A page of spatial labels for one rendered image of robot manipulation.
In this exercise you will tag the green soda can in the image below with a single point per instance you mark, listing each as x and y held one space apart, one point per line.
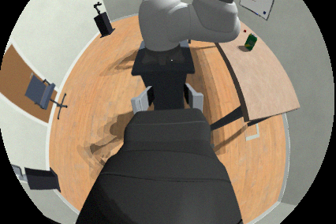
251 40

